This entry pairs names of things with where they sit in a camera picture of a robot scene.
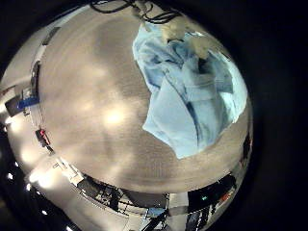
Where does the light blue cloth garment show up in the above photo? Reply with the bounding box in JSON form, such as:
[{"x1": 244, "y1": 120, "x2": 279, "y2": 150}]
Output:
[{"x1": 132, "y1": 21, "x2": 249, "y2": 161}]

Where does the computer case with teal lights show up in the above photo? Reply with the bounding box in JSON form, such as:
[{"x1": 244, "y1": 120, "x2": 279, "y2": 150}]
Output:
[{"x1": 187, "y1": 173, "x2": 239, "y2": 211}]

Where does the red and black clamp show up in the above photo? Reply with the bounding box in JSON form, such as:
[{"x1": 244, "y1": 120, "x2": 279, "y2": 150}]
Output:
[{"x1": 35, "y1": 127, "x2": 52, "y2": 148}]

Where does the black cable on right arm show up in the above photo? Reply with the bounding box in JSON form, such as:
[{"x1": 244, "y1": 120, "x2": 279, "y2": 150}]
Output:
[{"x1": 89, "y1": 0, "x2": 183, "y2": 25}]

